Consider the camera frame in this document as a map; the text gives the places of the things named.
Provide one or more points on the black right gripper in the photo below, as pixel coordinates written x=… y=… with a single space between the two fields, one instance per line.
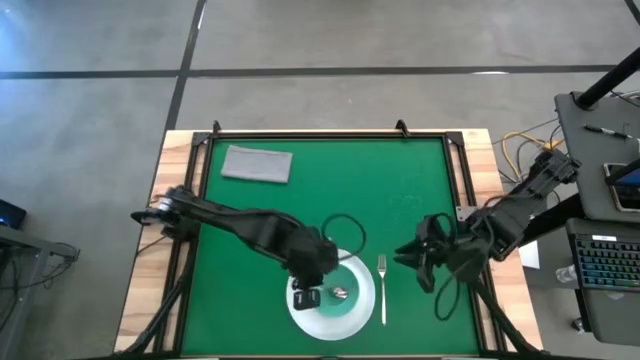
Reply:
x=447 y=250

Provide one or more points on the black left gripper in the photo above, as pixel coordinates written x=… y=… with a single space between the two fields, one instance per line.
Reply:
x=312 y=257

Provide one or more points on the teal green cup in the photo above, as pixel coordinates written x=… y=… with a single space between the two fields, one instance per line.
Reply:
x=351 y=306

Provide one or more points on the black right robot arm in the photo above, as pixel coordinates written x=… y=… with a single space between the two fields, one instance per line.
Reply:
x=525 y=205

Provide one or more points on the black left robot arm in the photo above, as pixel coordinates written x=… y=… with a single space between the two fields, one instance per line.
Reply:
x=235 y=220

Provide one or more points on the silver metal spoon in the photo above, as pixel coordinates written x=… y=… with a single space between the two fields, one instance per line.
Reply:
x=340 y=292

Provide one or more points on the white round plate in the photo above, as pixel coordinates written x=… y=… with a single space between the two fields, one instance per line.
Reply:
x=345 y=327

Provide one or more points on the silver metal fork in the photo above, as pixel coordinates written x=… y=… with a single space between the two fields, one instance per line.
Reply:
x=383 y=300

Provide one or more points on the green table mat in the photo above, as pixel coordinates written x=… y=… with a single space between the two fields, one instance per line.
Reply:
x=350 y=175

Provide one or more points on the white paper sheet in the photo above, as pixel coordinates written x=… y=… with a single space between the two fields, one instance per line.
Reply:
x=530 y=255

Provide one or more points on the grey folded cloth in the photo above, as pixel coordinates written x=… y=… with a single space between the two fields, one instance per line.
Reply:
x=256 y=164

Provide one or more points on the grey cart top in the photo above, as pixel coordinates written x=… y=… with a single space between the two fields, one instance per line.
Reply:
x=585 y=165

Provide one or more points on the laptop with backlit keyboard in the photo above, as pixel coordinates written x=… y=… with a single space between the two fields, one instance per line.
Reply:
x=607 y=262

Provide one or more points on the tablet with blue screen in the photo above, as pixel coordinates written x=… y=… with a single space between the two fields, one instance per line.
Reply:
x=627 y=182

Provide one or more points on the black pen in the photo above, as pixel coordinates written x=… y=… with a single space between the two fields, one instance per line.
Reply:
x=606 y=132

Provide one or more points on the black round pole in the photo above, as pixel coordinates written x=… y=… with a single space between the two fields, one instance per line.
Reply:
x=607 y=80

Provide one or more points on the dark device with blue screen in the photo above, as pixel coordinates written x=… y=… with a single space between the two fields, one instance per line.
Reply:
x=11 y=214

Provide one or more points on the silver metal bracket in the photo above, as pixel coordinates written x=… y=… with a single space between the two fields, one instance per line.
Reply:
x=465 y=212

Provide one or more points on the black aluminium table frame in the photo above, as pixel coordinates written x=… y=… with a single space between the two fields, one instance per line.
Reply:
x=325 y=134

